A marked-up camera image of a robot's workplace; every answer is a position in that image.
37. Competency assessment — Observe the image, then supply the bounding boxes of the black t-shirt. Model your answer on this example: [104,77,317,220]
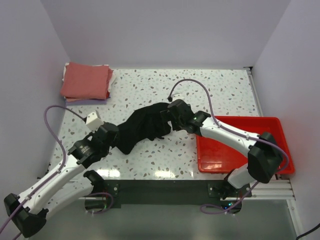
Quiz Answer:
[116,102,171,155]

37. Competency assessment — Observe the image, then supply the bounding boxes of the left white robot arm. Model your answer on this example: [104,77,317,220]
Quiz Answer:
[3,122,119,238]

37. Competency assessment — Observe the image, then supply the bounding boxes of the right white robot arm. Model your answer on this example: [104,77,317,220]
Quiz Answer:
[160,99,285,199]

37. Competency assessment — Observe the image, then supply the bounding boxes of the folded lavender t-shirt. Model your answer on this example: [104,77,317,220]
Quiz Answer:
[65,99,107,106]

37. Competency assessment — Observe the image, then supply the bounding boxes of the red plastic bin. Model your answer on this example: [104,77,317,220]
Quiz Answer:
[196,116,295,178]

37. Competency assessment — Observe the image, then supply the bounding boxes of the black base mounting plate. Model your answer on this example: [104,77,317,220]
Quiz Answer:
[89,179,242,209]

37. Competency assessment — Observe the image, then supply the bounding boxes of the folded pink t-shirt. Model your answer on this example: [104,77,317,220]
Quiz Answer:
[60,62,113,101]

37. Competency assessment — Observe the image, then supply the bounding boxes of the folded white t-shirt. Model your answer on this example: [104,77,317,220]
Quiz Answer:
[62,62,70,82]

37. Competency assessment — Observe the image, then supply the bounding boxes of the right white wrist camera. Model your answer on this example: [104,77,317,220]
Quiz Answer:
[167,93,184,102]

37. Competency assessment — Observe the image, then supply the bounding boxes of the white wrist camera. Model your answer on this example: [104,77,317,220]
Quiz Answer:
[167,93,184,102]
[85,111,104,131]

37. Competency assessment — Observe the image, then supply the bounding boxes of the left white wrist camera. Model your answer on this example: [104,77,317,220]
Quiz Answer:
[85,111,104,131]

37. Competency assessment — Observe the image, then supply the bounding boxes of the black power cable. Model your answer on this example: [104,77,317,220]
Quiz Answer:
[296,226,320,240]

